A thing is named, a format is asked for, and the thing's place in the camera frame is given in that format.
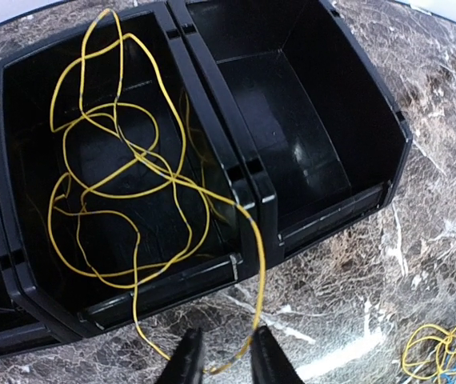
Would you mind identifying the black three-compartment tray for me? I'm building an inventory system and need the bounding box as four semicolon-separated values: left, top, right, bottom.
0;1;411;357

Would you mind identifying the yellow cable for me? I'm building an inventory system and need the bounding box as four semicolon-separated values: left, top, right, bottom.
400;322;456;384
46;7;267;376

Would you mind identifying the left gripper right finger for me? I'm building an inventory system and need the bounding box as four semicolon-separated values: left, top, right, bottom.
250;326;304;384

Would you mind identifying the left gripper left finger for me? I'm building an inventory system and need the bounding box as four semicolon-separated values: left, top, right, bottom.
155;328;205;384

